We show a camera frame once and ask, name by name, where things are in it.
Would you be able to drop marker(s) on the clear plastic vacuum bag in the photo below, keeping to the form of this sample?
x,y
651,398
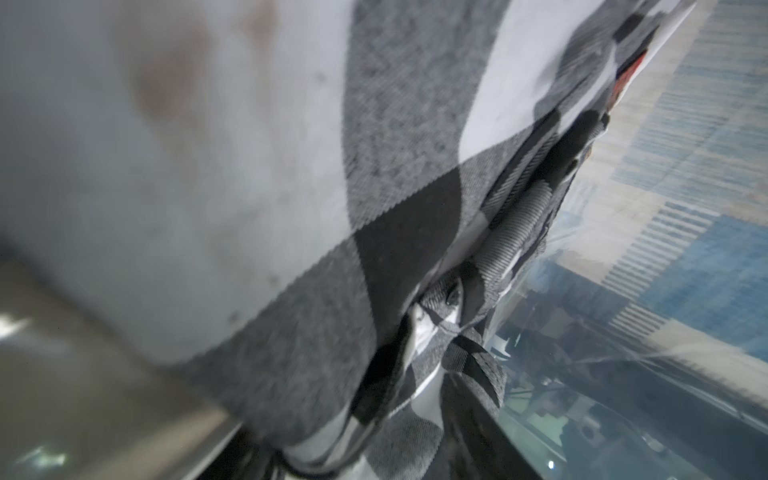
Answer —
x,y
640,357

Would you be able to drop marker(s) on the black white checked shirt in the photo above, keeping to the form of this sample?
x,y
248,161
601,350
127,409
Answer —
x,y
308,211

